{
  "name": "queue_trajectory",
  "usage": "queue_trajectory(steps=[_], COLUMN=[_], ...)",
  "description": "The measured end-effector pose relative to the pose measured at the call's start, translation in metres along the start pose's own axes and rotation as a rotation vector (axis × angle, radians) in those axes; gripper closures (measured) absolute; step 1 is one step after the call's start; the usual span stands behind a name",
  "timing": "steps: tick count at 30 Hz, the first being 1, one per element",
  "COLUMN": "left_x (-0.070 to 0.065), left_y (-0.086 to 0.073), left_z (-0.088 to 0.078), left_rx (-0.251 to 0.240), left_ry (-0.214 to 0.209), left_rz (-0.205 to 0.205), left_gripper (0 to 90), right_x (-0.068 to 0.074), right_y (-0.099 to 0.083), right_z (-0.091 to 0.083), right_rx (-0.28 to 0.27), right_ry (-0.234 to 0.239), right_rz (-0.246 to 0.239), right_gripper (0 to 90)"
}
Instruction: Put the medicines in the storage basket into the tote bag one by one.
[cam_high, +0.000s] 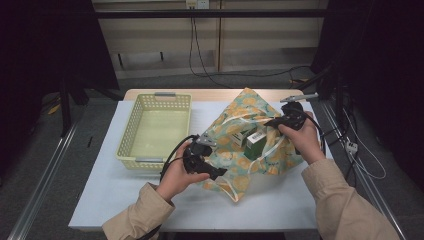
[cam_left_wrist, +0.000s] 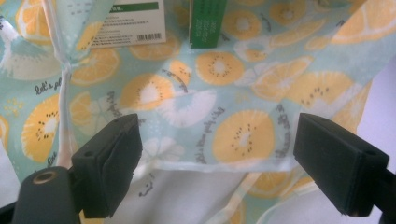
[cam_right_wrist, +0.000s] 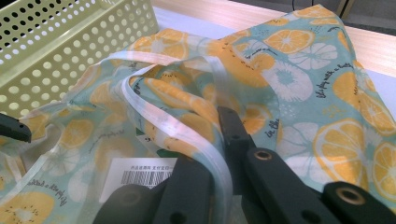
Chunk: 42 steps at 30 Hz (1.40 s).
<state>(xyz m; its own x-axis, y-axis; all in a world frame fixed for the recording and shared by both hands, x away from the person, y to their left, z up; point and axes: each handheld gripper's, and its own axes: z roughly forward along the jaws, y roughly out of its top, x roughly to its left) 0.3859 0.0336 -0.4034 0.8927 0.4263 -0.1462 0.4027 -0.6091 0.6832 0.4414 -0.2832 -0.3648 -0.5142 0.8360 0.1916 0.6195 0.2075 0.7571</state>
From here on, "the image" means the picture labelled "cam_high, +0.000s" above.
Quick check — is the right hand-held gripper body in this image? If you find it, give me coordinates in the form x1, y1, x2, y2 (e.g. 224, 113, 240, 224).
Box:
279, 92, 320, 132

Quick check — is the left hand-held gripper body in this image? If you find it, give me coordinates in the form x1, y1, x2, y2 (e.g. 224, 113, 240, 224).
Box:
181, 133, 218, 176

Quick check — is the tall green and white box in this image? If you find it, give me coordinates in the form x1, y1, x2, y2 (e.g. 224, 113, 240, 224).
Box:
243, 129, 268, 161

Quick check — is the orange print fabric bag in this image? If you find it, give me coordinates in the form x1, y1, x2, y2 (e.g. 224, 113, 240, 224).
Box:
196, 87, 306, 204

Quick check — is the pale yellow plastic basket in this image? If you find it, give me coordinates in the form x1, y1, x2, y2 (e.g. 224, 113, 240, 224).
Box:
115, 92, 193, 171

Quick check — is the person's right hand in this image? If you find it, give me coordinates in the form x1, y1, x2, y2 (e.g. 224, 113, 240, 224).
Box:
277, 111, 326, 165

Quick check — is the person's left hand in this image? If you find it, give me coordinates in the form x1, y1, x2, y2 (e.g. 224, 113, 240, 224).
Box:
155, 141, 212, 203

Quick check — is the white power strip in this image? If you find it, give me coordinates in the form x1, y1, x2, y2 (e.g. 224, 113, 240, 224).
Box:
345, 140, 359, 155

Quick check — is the black curtain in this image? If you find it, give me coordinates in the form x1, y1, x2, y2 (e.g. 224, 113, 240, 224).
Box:
311, 0, 424, 191
0, 0, 120, 176

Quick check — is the black metal stand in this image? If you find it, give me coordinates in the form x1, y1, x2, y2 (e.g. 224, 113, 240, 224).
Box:
59, 78, 90, 138

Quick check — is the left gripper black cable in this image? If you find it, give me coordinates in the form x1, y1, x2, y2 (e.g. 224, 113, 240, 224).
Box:
138, 134, 200, 240

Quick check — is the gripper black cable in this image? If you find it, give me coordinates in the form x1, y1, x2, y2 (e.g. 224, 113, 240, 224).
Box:
298, 108, 327, 158
138, 134, 200, 240

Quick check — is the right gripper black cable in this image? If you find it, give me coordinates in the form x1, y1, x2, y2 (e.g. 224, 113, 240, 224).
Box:
298, 108, 327, 158

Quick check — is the white cable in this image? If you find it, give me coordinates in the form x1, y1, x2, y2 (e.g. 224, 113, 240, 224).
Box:
342, 108, 388, 181

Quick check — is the black hanging cable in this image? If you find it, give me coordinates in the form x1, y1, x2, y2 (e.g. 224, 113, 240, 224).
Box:
188, 16, 314, 89

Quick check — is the aluminium floor rail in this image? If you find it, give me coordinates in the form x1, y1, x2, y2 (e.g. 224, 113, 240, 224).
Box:
8, 122, 80, 240
319, 101, 408, 240

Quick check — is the white wall socket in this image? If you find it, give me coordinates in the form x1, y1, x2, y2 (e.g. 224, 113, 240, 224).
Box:
185, 0, 210, 10

